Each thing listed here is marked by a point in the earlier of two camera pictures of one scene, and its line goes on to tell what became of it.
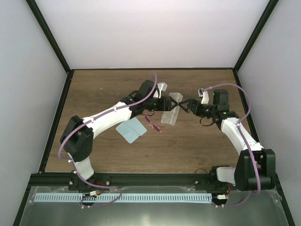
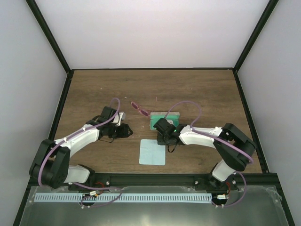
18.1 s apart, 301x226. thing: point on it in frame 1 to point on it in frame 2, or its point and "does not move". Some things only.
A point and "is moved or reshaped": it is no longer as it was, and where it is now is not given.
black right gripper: [192, 101] to [160, 141]
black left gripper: [165, 105] to [124, 132]
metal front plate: [245, 209] does not move
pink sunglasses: [152, 124] is moved or reshaped
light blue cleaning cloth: [131, 129] to [151, 153]
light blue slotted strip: [126, 197] does not move
